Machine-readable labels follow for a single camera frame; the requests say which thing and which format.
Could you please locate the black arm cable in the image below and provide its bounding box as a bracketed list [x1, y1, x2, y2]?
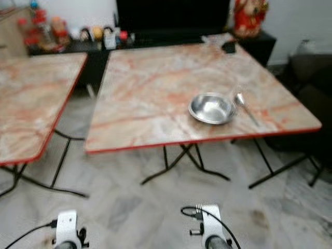
[5, 220, 58, 249]
[181, 206, 242, 249]

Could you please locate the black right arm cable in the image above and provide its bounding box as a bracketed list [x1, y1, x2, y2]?
[181, 206, 242, 249]

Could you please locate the black tv cabinet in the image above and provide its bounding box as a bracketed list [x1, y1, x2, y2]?
[29, 29, 278, 92]

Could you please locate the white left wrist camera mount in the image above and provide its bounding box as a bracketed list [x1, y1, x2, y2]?
[56, 210, 79, 248]

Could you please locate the white bag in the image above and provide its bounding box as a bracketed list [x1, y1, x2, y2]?
[295, 38, 332, 56]

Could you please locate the light wooden cabinet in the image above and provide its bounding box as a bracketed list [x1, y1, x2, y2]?
[0, 6, 33, 59]

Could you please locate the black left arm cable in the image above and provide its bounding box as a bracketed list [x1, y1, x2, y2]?
[5, 220, 58, 249]

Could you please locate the dark sofa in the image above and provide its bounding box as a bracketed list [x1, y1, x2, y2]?
[265, 51, 332, 152]

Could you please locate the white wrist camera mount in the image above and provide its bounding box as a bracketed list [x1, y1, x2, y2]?
[56, 210, 79, 248]
[201, 204, 224, 238]

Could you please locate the round steel bowl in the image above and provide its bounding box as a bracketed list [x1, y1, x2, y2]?
[188, 92, 238, 126]

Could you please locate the large marble-top folding table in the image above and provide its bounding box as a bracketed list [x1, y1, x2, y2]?
[85, 40, 323, 190]

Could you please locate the red robed figurine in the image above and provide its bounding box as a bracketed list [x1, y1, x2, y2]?
[233, 0, 270, 38]

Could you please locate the black television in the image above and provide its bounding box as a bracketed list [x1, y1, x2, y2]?
[116, 0, 231, 33]

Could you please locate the small black box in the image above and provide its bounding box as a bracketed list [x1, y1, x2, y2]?
[222, 40, 237, 54]

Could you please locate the row of small figurines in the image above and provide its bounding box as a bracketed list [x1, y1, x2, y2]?
[79, 25, 130, 50]

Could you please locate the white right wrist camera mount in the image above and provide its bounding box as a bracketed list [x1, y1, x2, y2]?
[201, 204, 224, 238]

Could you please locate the steel spoon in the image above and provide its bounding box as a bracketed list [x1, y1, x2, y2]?
[234, 92, 261, 128]

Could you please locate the red ornament cluster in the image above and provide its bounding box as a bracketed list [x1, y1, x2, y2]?
[17, 0, 69, 53]

